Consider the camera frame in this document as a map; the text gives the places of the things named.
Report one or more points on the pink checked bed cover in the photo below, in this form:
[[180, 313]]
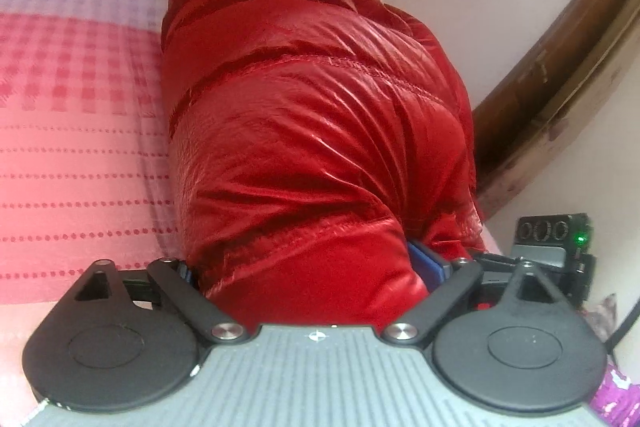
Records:
[[85, 147]]

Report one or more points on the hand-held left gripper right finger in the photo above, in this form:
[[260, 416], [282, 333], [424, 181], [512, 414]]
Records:
[[425, 264]]

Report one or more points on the purple patterned cloth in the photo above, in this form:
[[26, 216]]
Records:
[[617, 392]]

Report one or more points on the red puffer jacket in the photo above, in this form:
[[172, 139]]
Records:
[[310, 132]]

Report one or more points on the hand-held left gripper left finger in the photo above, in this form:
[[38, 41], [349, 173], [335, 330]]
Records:
[[187, 274]]

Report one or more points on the brown wooden frame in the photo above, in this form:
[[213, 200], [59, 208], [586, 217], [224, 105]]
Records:
[[560, 97]]

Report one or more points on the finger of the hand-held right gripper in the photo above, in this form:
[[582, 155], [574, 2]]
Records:
[[495, 258]]

